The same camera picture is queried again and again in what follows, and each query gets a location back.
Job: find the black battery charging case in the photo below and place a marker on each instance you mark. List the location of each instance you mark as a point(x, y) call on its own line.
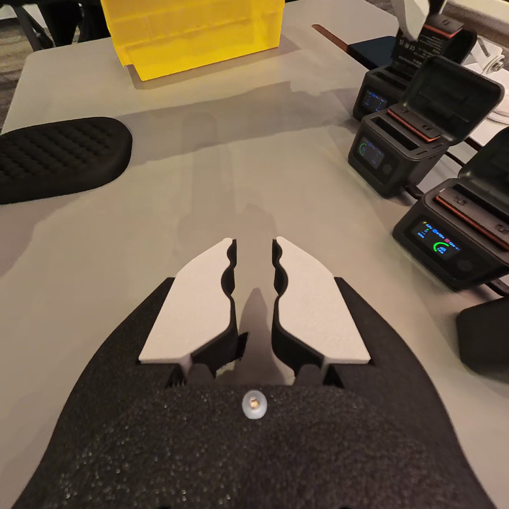
point(485, 334)
point(398, 159)
point(445, 246)
point(374, 99)

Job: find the white stand base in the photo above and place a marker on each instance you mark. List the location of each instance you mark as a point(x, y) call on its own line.
point(497, 60)

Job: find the dark flat pad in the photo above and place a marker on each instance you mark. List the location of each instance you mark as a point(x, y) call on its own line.
point(370, 52)

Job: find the black quilted pad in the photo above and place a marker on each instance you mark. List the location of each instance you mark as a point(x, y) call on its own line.
point(56, 159)

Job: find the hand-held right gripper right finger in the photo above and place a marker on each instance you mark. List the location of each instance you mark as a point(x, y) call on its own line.
point(322, 318)

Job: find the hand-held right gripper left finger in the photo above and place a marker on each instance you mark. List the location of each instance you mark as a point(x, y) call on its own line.
point(191, 318)

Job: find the yellow plastic bin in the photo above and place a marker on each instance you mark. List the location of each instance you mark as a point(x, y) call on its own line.
point(191, 32)

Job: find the black camera battery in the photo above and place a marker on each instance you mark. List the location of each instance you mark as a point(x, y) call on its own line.
point(473, 216)
point(417, 52)
point(413, 127)

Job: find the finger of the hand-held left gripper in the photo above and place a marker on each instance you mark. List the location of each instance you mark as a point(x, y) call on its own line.
point(412, 16)

